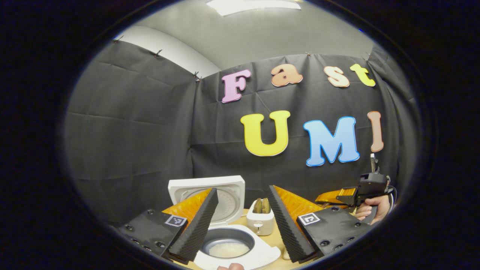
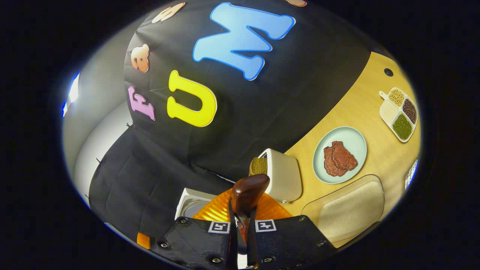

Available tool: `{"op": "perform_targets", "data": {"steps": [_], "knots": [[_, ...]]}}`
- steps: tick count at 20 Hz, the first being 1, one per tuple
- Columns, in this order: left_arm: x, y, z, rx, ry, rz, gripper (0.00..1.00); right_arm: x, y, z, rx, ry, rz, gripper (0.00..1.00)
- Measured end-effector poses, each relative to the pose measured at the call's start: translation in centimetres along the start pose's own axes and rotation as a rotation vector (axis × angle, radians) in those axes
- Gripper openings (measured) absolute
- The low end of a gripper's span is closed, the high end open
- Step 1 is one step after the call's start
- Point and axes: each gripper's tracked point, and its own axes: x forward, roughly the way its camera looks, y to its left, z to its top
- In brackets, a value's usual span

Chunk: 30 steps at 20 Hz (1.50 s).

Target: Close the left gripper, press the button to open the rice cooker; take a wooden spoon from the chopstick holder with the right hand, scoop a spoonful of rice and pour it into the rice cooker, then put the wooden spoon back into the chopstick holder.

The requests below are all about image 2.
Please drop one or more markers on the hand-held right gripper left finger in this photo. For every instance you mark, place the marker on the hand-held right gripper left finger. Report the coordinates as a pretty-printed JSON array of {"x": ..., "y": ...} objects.
[{"x": 198, "y": 243}]

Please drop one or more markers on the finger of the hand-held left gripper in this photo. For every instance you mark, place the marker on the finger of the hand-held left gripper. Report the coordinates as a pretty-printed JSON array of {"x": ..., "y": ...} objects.
[{"x": 143, "y": 240}]

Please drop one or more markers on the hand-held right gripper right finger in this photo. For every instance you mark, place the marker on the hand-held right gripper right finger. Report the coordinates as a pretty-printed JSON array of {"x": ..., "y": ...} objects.
[{"x": 288, "y": 243}]

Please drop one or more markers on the white rice cooker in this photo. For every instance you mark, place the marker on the white rice cooker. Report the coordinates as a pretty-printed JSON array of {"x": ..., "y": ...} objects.
[{"x": 189, "y": 204}]

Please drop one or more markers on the brown wooden spoon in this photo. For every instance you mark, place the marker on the brown wooden spoon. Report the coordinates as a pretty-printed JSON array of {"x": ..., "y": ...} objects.
[{"x": 245, "y": 191}]

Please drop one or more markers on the clear plastic tray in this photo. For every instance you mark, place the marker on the clear plastic tray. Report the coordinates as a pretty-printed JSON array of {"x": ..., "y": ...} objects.
[{"x": 311, "y": 213}]

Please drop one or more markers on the white toaster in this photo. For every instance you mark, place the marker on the white toaster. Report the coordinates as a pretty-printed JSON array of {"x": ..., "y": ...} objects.
[{"x": 283, "y": 176}]

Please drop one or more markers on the brown toast slice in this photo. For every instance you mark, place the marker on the brown toast slice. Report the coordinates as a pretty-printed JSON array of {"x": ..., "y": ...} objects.
[{"x": 258, "y": 166}]

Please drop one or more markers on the pale green plate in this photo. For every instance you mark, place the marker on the pale green plate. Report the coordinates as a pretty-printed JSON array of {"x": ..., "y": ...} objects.
[{"x": 352, "y": 140}]

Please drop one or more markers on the black backdrop cloth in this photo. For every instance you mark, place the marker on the black backdrop cloth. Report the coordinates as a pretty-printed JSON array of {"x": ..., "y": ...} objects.
[{"x": 281, "y": 112}]

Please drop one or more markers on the large ceiling light panel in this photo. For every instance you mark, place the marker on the large ceiling light panel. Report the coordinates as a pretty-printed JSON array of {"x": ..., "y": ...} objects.
[{"x": 73, "y": 93}]

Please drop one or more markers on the green bean heap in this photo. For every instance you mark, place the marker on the green bean heap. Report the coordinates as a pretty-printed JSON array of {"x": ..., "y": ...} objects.
[{"x": 402, "y": 126}]

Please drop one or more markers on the white divided grain tray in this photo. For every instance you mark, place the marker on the white divided grain tray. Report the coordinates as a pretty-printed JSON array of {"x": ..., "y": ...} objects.
[{"x": 388, "y": 112}]

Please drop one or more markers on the dark bean heap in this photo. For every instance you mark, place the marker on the dark bean heap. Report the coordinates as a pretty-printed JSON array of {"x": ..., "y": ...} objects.
[{"x": 409, "y": 110}]

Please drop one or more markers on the yellow bean heap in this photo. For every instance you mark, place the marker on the yellow bean heap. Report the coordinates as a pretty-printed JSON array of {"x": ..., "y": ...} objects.
[{"x": 396, "y": 97}]

